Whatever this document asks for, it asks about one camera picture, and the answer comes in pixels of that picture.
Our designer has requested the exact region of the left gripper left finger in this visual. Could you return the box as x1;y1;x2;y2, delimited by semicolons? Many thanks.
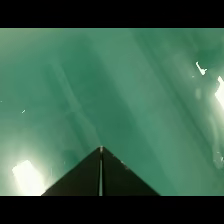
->
41;146;102;197

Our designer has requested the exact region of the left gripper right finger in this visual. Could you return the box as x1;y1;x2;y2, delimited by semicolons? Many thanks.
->
100;146;161;197

